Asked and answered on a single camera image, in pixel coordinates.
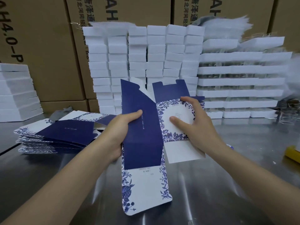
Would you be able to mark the white crumpled plastic bag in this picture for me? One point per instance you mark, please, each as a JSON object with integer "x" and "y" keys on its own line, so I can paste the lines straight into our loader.
{"x": 225, "y": 25}

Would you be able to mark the stack of white foam slabs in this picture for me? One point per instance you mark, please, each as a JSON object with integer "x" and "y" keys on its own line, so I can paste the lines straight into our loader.
{"x": 16, "y": 93}

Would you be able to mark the clear plastic containers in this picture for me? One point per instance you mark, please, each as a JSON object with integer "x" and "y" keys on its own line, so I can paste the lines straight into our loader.
{"x": 291, "y": 112}

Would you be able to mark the wall of small white boxes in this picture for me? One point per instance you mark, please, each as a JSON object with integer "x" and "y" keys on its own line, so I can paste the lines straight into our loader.
{"x": 143, "y": 58}

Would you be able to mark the low brown cardboard box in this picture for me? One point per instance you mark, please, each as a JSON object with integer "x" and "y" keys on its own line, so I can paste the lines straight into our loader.
{"x": 63, "y": 104}
{"x": 93, "y": 105}

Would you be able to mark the yellow box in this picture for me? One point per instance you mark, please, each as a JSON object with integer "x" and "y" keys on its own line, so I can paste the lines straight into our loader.
{"x": 293, "y": 155}

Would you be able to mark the grey crumpled cloth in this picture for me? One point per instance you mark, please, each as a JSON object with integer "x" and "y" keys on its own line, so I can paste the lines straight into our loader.
{"x": 61, "y": 113}

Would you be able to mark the person's right hand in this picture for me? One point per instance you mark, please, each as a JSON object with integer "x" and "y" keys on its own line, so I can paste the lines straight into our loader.
{"x": 201, "y": 131}

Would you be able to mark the person's left forearm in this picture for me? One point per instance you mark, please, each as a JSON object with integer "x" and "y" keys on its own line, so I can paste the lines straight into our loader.
{"x": 61, "y": 182}

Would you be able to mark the stack of flat floral cartons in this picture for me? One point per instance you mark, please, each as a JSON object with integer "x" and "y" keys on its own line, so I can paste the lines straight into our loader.
{"x": 63, "y": 133}

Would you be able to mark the large brown cardboard box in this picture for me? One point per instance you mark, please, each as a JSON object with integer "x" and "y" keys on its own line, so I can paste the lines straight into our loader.
{"x": 225, "y": 6}
{"x": 39, "y": 44}
{"x": 287, "y": 16}
{"x": 121, "y": 9}

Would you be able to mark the person's right forearm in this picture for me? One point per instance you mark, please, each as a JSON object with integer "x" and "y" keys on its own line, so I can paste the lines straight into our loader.
{"x": 253, "y": 182}

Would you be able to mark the person's left hand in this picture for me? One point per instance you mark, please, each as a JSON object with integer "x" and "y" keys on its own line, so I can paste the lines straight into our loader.
{"x": 112, "y": 135}

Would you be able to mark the person's right thumb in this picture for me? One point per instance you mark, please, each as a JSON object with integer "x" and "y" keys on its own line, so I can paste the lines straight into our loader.
{"x": 179, "y": 122}

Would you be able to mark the person's left thumb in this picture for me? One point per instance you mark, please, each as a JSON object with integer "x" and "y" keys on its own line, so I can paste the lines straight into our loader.
{"x": 132, "y": 115}

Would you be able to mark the blue white floral folding carton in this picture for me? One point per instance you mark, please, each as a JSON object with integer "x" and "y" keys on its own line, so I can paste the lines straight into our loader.
{"x": 143, "y": 140}

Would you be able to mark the stack of long white trays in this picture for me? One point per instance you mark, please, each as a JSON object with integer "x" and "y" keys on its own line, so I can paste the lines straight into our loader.
{"x": 241, "y": 81}

